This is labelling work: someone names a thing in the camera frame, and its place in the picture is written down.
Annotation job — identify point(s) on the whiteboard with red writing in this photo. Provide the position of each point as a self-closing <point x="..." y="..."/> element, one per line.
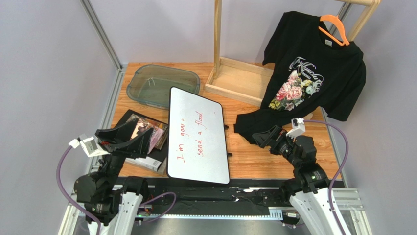
<point x="197" y="147"/>

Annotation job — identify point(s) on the black white book stack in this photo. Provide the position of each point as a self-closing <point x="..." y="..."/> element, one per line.
<point x="158" y="148"/>

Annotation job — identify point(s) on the wooden clothes rack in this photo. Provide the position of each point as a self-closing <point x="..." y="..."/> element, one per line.
<point x="247" y="82"/>

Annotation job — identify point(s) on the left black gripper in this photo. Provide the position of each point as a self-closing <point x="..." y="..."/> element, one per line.
<point x="138" y="146"/>

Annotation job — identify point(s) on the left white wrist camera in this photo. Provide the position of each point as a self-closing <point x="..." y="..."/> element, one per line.
<point x="89" y="145"/>

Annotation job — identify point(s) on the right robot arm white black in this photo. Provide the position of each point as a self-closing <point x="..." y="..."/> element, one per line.
<point x="310" y="190"/>

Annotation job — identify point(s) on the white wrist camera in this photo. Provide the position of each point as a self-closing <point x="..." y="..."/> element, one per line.
<point x="89" y="145"/>
<point x="298" y="128"/>

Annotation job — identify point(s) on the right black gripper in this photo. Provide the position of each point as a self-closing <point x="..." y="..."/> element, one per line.
<point x="277" y="138"/>

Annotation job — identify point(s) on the black floral t shirt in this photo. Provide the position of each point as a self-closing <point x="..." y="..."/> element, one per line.
<point x="309" y="72"/>

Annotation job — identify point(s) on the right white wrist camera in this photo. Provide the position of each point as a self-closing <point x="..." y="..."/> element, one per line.
<point x="298" y="128"/>

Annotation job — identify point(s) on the grey transparent plastic bin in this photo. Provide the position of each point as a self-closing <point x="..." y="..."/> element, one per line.
<point x="151" y="84"/>

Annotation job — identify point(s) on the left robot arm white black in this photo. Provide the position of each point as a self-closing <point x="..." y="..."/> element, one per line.
<point x="111" y="211"/>

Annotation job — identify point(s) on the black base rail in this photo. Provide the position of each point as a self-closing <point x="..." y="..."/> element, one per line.
<point x="240" y="197"/>

